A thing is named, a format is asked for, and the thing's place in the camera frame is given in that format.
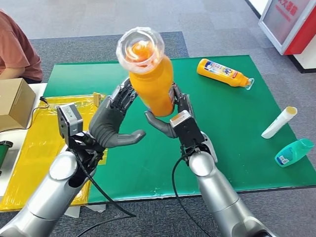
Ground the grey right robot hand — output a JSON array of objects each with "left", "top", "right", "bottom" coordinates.
[{"left": 145, "top": 83, "right": 196, "bottom": 139}]

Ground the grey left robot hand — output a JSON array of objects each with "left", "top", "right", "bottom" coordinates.
[{"left": 88, "top": 77, "right": 146, "bottom": 149}]

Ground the orange bottle with clear cap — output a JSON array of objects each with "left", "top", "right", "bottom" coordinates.
[
  {"left": 196, "top": 59, "right": 254, "bottom": 91},
  {"left": 116, "top": 27, "right": 175, "bottom": 118}
]

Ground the white tube bottle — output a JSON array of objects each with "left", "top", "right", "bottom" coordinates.
[{"left": 261, "top": 106, "right": 298, "bottom": 140}]

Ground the teal plastic bottle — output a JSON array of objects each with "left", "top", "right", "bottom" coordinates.
[{"left": 275, "top": 138, "right": 314, "bottom": 168}]

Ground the white board under mat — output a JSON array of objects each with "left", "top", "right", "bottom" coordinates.
[{"left": 63, "top": 204, "right": 106, "bottom": 219}]

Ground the yellow plastic wrapped box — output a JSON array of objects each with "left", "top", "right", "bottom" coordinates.
[{"left": 0, "top": 92, "right": 109, "bottom": 213}]

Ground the green table mat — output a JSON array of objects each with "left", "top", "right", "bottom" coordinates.
[{"left": 44, "top": 55, "right": 316, "bottom": 204}]

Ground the brown cardboard box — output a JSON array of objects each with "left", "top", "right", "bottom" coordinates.
[{"left": 0, "top": 78, "right": 37, "bottom": 133}]

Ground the person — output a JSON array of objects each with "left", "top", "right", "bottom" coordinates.
[{"left": 0, "top": 9, "right": 44, "bottom": 84}]

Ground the dark green cup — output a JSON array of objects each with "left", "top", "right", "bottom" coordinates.
[{"left": 0, "top": 141, "right": 14, "bottom": 171}]

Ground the red and white cabinet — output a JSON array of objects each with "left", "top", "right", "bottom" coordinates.
[{"left": 258, "top": 0, "right": 316, "bottom": 56}]

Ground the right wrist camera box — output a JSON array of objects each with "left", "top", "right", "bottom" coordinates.
[{"left": 170, "top": 110, "right": 205, "bottom": 150}]

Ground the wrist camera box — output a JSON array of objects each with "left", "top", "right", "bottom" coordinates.
[
  {"left": 170, "top": 110, "right": 205, "bottom": 150},
  {"left": 57, "top": 103, "right": 84, "bottom": 140}
]

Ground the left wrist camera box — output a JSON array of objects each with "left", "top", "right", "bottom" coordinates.
[{"left": 57, "top": 103, "right": 84, "bottom": 140}]

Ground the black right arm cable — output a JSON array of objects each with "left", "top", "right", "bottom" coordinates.
[{"left": 171, "top": 147, "right": 213, "bottom": 237}]

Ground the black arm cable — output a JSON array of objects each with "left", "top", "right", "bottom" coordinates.
[
  {"left": 171, "top": 147, "right": 213, "bottom": 237},
  {"left": 72, "top": 147, "right": 137, "bottom": 237}
]

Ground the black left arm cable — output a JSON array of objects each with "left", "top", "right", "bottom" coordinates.
[{"left": 72, "top": 147, "right": 137, "bottom": 237}]

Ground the thin black table cable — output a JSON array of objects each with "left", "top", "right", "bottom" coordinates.
[{"left": 0, "top": 96, "right": 50, "bottom": 133}]

